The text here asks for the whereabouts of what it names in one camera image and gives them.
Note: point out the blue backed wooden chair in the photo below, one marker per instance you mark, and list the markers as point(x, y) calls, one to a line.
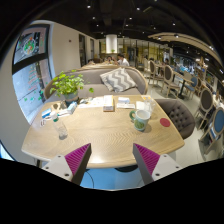
point(215, 129)

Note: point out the colourful wall poster screen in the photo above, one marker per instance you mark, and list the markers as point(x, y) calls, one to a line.
point(30, 69)

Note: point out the potted green leafy plant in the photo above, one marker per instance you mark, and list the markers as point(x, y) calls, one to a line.
point(68, 85)

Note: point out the white round pillar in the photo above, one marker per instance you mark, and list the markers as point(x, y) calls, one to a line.
point(111, 43)

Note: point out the white tissue box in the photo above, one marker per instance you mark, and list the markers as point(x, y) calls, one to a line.
point(108, 103)

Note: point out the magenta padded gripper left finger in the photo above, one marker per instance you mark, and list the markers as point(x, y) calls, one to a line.
point(72, 166)

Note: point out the wooden chair with grey back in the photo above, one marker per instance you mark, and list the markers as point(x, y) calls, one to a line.
point(168, 80)

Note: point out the white paper booklet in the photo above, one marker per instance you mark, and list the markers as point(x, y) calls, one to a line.
point(125, 106)

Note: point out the clear drinking glass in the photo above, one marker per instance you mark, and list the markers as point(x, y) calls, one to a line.
point(149, 105)

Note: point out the clear plastic water bottle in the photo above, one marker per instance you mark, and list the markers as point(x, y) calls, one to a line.
point(59, 126)

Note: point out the person in white shirt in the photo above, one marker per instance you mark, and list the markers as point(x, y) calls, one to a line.
point(122, 60)

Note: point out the small white card box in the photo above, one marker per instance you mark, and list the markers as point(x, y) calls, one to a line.
point(123, 100)

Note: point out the red round coaster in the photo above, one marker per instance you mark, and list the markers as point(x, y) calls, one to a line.
point(164, 122)

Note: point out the grey curved sofa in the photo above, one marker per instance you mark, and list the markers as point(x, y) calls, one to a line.
point(96, 77)

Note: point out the blue and white packet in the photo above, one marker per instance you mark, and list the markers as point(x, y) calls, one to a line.
point(72, 107)

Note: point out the green and white mug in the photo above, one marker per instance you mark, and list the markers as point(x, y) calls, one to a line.
point(140, 119)

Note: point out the grey chevron pattern cushion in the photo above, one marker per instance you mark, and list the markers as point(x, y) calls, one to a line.
point(118, 80)

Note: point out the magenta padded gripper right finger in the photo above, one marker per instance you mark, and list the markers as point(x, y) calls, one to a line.
point(153, 166)

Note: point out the dark grey tufted armchair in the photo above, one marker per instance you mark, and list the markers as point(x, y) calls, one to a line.
point(179, 114)

